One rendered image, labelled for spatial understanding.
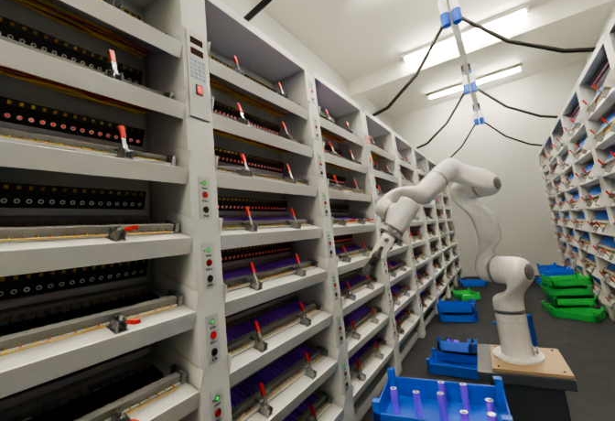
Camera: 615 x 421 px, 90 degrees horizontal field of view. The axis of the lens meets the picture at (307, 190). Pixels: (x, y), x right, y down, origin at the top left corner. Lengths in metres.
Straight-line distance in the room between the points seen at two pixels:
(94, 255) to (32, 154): 0.22
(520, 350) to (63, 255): 1.61
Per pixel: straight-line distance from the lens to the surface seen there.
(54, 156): 0.78
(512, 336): 1.67
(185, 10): 1.15
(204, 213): 0.91
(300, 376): 1.37
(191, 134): 0.95
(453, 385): 1.09
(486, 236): 1.58
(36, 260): 0.75
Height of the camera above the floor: 0.90
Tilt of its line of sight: 9 degrees up
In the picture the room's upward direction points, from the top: 6 degrees counter-clockwise
